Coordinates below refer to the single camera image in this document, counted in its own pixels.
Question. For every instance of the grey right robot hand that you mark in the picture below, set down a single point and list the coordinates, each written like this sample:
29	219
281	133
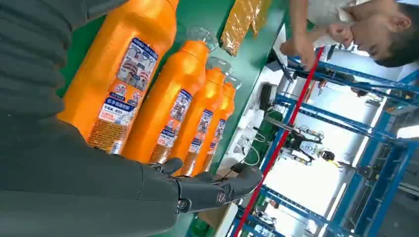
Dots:
65	183

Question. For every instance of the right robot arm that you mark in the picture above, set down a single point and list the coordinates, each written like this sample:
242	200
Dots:
29	49

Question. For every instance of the cardboard box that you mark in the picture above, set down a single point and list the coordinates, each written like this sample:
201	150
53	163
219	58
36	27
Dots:
212	217

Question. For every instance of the green table mat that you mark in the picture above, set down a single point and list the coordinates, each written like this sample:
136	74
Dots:
196	16

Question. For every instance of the black tablet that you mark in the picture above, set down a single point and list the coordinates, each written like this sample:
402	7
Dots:
265	96

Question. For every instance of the red pole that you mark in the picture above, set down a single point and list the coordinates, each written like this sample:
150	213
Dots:
281	140

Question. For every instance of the yellow sheet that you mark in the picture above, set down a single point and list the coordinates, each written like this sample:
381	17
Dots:
239	26

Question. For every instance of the background robot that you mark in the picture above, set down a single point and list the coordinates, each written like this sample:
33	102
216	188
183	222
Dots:
304	144

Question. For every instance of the person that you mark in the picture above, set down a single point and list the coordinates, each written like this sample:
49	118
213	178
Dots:
376	32

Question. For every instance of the blue metal frame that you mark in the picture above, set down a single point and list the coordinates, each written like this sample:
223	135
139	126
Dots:
376	183

